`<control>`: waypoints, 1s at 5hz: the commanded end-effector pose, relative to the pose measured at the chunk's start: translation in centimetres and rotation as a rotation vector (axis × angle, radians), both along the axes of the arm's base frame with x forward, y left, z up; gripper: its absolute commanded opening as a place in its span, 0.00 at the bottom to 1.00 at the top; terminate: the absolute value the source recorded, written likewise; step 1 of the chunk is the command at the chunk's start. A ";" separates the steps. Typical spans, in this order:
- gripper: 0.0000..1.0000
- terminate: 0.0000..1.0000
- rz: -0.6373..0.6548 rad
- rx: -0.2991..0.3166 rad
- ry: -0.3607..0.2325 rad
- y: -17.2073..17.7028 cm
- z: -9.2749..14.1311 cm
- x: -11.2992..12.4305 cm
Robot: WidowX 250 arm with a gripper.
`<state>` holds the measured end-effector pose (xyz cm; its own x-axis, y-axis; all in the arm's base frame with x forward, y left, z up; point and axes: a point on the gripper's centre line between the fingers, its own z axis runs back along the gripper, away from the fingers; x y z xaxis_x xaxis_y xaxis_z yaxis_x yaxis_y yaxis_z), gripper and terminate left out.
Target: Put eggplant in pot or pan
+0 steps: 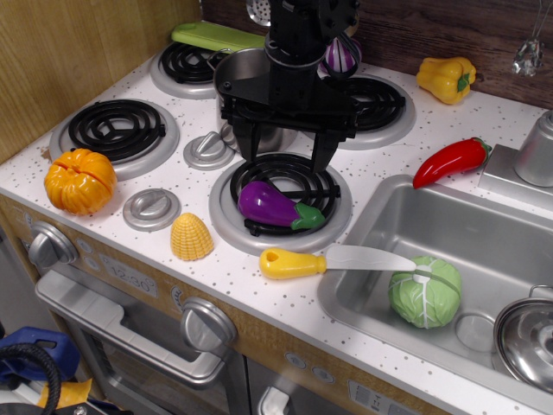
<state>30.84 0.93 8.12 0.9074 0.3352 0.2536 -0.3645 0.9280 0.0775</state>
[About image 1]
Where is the silver pot with lid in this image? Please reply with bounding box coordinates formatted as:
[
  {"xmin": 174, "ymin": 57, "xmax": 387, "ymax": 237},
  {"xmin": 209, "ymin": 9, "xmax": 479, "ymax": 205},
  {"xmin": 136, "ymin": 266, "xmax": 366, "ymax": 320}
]
[{"xmin": 493, "ymin": 284, "xmax": 552, "ymax": 393}]

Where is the silver stove knob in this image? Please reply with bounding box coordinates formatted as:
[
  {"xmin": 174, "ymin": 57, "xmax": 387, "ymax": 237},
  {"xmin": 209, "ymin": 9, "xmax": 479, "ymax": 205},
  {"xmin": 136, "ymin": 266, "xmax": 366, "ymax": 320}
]
[
  {"xmin": 123, "ymin": 188, "xmax": 181, "ymax": 232},
  {"xmin": 183, "ymin": 131, "xmax": 235, "ymax": 171}
]

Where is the blue plastic object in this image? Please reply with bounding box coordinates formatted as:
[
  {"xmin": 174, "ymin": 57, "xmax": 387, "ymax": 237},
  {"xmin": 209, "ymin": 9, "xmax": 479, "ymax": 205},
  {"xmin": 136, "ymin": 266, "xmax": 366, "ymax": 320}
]
[{"xmin": 1, "ymin": 327, "xmax": 80, "ymax": 382}]

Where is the silver metal sink basin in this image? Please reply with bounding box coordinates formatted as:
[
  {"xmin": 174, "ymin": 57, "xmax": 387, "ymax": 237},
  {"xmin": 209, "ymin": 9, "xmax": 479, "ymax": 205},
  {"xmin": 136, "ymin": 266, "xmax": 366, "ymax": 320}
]
[{"xmin": 317, "ymin": 174, "xmax": 553, "ymax": 415}]

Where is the yellow handled toy knife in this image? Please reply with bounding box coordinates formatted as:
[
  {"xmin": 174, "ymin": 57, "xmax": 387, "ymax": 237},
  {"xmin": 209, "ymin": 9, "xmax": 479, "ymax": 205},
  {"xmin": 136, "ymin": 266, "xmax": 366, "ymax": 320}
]
[{"xmin": 259, "ymin": 245, "xmax": 417, "ymax": 280}]

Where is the front left black burner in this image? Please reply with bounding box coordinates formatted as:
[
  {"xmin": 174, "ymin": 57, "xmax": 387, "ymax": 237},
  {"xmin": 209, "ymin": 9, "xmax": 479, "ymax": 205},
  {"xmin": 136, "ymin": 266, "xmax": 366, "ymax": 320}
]
[{"xmin": 49, "ymin": 99, "xmax": 180, "ymax": 182}]

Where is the front right black burner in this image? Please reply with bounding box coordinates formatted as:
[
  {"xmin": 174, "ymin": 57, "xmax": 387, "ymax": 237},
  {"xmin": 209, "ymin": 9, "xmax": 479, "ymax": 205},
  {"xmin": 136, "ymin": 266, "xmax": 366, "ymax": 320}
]
[{"xmin": 208, "ymin": 153, "xmax": 353, "ymax": 255}]

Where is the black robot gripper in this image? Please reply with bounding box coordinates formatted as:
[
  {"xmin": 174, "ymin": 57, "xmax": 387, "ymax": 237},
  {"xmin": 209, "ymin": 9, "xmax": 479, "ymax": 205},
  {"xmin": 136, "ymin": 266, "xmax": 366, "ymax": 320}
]
[{"xmin": 220, "ymin": 63, "xmax": 360, "ymax": 173}]

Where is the purple striped toy onion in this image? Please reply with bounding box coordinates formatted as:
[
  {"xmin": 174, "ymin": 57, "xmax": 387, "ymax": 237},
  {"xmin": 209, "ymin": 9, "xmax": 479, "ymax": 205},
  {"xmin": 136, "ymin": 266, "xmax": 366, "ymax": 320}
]
[{"xmin": 319, "ymin": 33, "xmax": 362, "ymax": 80}]

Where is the silver oven door handle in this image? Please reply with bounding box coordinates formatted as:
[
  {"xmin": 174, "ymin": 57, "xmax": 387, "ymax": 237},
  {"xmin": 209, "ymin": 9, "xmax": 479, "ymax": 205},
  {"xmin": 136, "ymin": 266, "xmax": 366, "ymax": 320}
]
[{"xmin": 35, "ymin": 271, "xmax": 226, "ymax": 389}]

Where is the lower silver stove knob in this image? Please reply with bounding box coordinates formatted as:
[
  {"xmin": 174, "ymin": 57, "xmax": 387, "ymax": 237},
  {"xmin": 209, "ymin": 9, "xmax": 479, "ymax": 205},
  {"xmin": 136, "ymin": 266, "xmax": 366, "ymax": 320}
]
[{"xmin": 123, "ymin": 188, "xmax": 181, "ymax": 232}]

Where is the purple toy eggplant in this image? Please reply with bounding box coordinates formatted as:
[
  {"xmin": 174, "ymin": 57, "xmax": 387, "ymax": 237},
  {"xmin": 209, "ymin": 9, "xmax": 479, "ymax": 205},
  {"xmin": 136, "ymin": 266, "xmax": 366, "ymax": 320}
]
[{"xmin": 238, "ymin": 181, "xmax": 326, "ymax": 230}]

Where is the hanging metal whisk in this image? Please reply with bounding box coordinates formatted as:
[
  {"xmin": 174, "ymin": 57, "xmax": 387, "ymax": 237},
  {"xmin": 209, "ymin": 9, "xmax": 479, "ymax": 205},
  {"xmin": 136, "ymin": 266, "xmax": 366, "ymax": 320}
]
[{"xmin": 511, "ymin": 0, "xmax": 552, "ymax": 77}]

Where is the upper silver stove knob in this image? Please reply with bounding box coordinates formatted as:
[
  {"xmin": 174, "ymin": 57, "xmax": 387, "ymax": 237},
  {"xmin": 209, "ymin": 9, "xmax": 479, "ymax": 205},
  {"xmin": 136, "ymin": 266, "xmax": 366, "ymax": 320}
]
[{"xmin": 183, "ymin": 131, "xmax": 235, "ymax": 171}]

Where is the back right black burner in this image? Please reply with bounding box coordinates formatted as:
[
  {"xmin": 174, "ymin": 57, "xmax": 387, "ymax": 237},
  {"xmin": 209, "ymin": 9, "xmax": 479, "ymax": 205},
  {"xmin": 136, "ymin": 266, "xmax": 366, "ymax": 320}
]
[{"xmin": 323, "ymin": 75, "xmax": 416, "ymax": 150}]

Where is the black cable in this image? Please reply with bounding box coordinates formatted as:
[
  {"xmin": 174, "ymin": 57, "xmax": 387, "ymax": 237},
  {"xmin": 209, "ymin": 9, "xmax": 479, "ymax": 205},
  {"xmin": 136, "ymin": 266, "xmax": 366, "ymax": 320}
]
[{"xmin": 0, "ymin": 343, "xmax": 62, "ymax": 415}]

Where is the yellow cloth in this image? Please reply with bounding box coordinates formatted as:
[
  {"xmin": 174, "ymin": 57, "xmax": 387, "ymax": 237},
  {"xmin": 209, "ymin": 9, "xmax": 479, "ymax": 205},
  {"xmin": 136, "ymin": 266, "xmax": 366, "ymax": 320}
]
[{"xmin": 37, "ymin": 378, "xmax": 93, "ymax": 409}]

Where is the green toy cabbage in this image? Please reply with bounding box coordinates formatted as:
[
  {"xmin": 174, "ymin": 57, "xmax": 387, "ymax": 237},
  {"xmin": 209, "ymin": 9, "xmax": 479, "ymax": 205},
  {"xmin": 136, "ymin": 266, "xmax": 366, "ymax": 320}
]
[{"xmin": 388, "ymin": 256, "xmax": 462, "ymax": 329}]

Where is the yellow toy corn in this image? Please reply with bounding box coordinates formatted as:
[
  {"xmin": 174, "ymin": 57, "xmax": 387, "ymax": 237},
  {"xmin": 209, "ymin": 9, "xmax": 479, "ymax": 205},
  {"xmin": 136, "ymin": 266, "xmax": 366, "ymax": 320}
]
[{"xmin": 170, "ymin": 213, "xmax": 214, "ymax": 261}]

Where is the orange toy pumpkin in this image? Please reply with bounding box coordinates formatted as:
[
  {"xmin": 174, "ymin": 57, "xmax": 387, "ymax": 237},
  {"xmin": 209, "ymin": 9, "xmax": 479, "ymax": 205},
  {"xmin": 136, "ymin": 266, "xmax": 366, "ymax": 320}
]
[{"xmin": 44, "ymin": 149, "xmax": 118, "ymax": 216}]

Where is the hanging silver slotted spoon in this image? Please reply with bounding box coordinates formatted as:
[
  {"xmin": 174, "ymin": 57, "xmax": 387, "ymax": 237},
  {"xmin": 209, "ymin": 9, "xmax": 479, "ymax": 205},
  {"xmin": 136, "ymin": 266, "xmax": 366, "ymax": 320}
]
[{"xmin": 246, "ymin": 0, "xmax": 270, "ymax": 27}]

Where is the right silver oven knob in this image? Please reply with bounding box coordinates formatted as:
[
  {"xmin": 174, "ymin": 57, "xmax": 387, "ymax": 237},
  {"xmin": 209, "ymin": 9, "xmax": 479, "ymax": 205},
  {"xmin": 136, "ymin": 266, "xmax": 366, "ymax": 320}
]
[{"xmin": 180, "ymin": 297, "xmax": 238, "ymax": 353}]

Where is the silver oven knob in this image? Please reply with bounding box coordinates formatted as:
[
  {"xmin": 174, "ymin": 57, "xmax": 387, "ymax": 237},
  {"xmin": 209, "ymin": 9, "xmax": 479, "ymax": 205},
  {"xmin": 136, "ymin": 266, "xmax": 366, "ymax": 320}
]
[
  {"xmin": 29, "ymin": 220, "xmax": 79, "ymax": 268},
  {"xmin": 180, "ymin": 297, "xmax": 238, "ymax": 353}
]

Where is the silver metal pot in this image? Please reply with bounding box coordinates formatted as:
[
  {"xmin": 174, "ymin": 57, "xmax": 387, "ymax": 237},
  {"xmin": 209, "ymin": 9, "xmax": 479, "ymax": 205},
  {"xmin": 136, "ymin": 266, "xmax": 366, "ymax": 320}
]
[{"xmin": 207, "ymin": 48, "xmax": 297, "ymax": 154}]

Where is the yellow toy bell pepper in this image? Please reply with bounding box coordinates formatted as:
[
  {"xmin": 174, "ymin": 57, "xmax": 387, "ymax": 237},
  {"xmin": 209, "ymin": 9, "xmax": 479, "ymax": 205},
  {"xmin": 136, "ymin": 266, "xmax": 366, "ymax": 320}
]
[{"xmin": 416, "ymin": 57, "xmax": 477, "ymax": 105}]

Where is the green rectangular sponge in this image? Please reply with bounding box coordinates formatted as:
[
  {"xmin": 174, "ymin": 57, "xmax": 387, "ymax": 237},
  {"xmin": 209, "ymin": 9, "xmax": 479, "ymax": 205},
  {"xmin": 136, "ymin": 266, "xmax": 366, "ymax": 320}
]
[{"xmin": 171, "ymin": 22, "xmax": 264, "ymax": 52}]

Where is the black burner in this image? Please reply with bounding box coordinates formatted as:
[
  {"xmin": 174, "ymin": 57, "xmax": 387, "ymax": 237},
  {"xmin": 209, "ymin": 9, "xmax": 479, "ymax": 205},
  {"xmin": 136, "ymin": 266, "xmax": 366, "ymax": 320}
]
[
  {"xmin": 149, "ymin": 41, "xmax": 232, "ymax": 99},
  {"xmin": 49, "ymin": 99, "xmax": 180, "ymax": 182},
  {"xmin": 208, "ymin": 153, "xmax": 353, "ymax": 255},
  {"xmin": 323, "ymin": 75, "xmax": 416, "ymax": 150}
]

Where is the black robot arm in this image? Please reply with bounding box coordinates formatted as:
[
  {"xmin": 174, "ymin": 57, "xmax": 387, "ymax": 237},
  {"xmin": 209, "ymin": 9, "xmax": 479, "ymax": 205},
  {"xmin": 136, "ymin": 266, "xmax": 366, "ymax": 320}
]
[{"xmin": 214, "ymin": 1, "xmax": 360, "ymax": 172}]

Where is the back left black burner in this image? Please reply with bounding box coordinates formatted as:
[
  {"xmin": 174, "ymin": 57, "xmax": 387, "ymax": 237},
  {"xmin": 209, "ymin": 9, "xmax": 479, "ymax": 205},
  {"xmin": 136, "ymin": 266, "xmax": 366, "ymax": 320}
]
[{"xmin": 149, "ymin": 41, "xmax": 232, "ymax": 99}]

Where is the silver toy faucet base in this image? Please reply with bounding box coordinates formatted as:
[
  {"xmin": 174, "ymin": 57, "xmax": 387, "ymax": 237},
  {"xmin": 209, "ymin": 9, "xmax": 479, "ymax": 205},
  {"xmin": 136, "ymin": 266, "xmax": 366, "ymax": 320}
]
[{"xmin": 479, "ymin": 111, "xmax": 552, "ymax": 210}]

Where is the left silver oven knob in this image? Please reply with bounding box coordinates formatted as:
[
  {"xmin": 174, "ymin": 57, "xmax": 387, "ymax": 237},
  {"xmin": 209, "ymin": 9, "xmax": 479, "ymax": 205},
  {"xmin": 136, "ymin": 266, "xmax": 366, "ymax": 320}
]
[{"xmin": 29, "ymin": 220, "xmax": 79, "ymax": 268}]

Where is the red toy chili pepper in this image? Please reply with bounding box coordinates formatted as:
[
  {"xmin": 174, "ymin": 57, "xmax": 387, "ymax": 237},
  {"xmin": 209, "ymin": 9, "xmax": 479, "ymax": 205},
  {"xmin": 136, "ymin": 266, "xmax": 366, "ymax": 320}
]
[{"xmin": 412, "ymin": 137, "xmax": 492, "ymax": 189}]

